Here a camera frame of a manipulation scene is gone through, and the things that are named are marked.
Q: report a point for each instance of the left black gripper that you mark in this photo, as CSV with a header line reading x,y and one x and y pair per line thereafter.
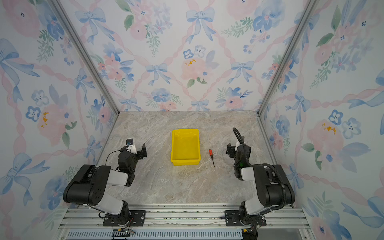
x,y
140,152

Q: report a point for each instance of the aluminium corner post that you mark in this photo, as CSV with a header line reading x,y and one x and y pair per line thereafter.
x,y
80,47
291,47

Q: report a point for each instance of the yellow plastic bin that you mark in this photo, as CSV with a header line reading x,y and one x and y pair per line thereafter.
x,y
185,147

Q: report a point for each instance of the red handled screwdriver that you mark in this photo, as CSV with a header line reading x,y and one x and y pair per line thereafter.
x,y
211,156

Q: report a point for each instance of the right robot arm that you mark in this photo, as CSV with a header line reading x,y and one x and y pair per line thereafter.
x,y
273,189

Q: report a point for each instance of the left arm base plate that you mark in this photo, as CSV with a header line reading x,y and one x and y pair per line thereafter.
x,y
132,218

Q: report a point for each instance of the left aluminium corner post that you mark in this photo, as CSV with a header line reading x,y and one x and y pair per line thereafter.
x,y
80,47

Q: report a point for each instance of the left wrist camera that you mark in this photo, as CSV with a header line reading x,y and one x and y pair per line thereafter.
x,y
130,146

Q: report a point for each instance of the right aluminium corner post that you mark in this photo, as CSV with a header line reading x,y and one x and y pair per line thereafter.
x,y
291,47

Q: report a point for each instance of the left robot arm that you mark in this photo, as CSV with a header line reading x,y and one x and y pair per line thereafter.
x,y
88,187

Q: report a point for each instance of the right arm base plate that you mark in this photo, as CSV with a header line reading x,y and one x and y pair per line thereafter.
x,y
236,219

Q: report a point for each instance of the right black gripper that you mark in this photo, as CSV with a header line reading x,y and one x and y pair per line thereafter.
x,y
231,150

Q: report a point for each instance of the aluminium mounting rail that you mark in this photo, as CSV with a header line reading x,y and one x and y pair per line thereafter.
x,y
186,222

